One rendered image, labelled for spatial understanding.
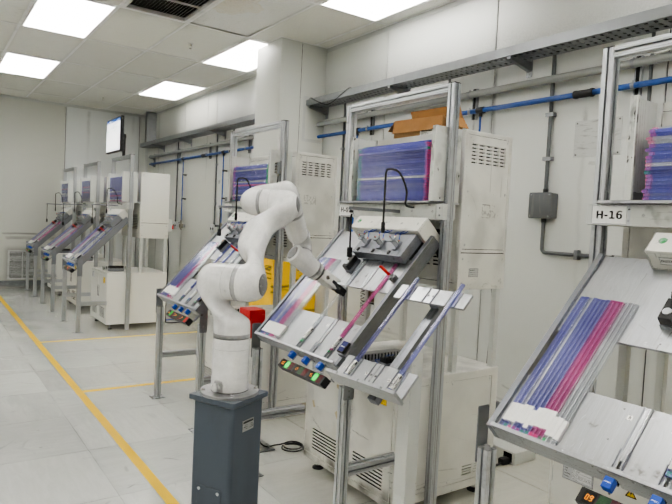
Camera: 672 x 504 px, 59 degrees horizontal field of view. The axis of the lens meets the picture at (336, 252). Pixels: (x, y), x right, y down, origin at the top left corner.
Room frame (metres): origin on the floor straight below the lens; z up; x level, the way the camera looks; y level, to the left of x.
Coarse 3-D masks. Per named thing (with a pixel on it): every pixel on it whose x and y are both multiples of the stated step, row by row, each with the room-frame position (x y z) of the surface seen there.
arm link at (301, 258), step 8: (296, 248) 2.53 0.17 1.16; (304, 248) 2.58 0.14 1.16; (288, 256) 2.54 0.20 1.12; (296, 256) 2.51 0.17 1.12; (304, 256) 2.53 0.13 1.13; (312, 256) 2.57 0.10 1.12; (296, 264) 2.53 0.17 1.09; (304, 264) 2.53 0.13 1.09; (312, 264) 2.55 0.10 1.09; (304, 272) 2.56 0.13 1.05; (312, 272) 2.56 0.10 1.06
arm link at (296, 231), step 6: (300, 216) 2.39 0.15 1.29; (294, 222) 2.39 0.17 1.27; (300, 222) 2.40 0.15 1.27; (288, 228) 2.41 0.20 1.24; (294, 228) 2.41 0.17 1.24; (300, 228) 2.42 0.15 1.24; (306, 228) 2.46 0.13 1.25; (288, 234) 2.44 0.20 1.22; (294, 234) 2.43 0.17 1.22; (300, 234) 2.43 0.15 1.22; (306, 234) 2.46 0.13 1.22; (294, 240) 2.45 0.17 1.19; (300, 240) 2.45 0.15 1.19; (306, 240) 2.60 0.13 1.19; (306, 246) 2.60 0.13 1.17
